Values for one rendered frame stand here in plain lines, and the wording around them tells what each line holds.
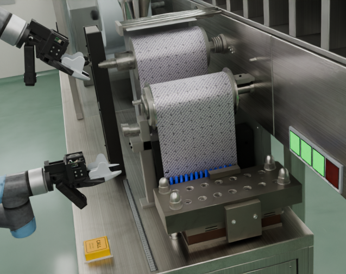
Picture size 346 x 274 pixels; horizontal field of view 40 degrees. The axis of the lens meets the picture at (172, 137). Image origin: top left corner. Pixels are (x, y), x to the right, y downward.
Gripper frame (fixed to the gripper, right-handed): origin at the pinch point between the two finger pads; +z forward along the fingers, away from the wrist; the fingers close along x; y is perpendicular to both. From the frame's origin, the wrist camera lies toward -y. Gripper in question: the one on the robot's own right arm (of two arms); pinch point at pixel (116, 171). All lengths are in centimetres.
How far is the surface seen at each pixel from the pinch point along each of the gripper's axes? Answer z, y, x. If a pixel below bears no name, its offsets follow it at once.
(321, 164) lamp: 45, 10, -38
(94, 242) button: -10.2, -16.6, -8.7
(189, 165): 22.1, -3.0, -0.4
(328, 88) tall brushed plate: 46, 29, -39
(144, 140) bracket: 10.6, 4.9, 6.9
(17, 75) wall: -82, -104, 556
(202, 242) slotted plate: 19.2, -17.9, -19.1
